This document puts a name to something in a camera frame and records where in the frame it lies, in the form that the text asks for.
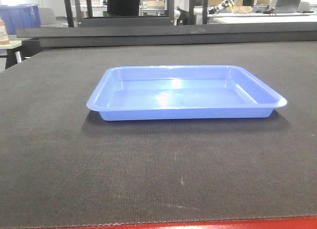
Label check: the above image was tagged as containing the blue plastic tray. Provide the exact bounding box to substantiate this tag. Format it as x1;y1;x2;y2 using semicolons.
87;65;287;121

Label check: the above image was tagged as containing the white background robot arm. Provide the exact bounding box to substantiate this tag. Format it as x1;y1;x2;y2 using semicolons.
194;0;235;15

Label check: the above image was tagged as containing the dark textured table mat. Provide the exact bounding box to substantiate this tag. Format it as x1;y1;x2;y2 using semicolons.
0;42;317;229

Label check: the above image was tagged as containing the blue bin in background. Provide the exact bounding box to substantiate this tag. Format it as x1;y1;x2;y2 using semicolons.
0;4;41;35

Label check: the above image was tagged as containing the grey laptop on desk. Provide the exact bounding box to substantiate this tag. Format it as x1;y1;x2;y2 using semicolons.
264;0;301;14

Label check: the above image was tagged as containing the cardboard box at left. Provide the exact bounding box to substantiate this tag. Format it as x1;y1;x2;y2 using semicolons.
0;19;9;45

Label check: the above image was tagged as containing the white background desk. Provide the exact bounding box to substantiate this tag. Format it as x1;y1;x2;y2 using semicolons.
211;12;317;24

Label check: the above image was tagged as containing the black metal frame rack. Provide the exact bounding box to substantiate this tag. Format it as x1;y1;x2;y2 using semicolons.
63;0;209;28

